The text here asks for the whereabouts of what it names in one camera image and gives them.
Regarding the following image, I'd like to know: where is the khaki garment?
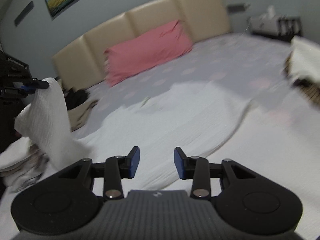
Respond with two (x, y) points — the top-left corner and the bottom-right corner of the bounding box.
(67, 99), (99, 132)

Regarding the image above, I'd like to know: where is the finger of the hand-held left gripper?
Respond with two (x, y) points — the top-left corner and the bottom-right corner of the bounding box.
(21, 78), (50, 92)

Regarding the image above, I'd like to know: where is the black cloth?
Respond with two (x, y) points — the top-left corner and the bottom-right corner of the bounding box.
(64, 89), (88, 110)

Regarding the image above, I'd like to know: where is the grey polka dot bed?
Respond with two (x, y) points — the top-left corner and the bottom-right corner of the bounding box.
(0, 31), (320, 240)

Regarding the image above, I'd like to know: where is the dark wall switch panel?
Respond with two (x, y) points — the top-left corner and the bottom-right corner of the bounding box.
(227, 3), (251, 13)

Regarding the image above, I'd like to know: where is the brown striped garment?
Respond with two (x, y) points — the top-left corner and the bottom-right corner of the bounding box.
(282, 55), (320, 104)

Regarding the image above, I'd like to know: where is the white black nightstand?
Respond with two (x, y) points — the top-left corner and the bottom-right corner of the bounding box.
(247, 14), (302, 42)

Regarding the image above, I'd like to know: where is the pink pillow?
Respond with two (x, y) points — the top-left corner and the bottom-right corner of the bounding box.
(104, 19), (193, 87)

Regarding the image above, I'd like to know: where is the large white crinkled garment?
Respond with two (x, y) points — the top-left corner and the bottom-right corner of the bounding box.
(14, 77), (320, 230)

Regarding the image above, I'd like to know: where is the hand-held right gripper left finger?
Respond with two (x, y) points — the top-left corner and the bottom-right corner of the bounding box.
(59, 146), (140, 200)

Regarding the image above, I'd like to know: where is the beige padded headboard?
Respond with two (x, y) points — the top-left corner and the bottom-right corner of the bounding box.
(51, 0), (232, 90)

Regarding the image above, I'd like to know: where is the grey striped white cloth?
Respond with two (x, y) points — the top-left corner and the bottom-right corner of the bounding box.
(0, 137), (49, 193)

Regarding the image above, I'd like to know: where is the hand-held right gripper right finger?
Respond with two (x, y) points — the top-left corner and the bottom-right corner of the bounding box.
(174, 147), (257, 200)

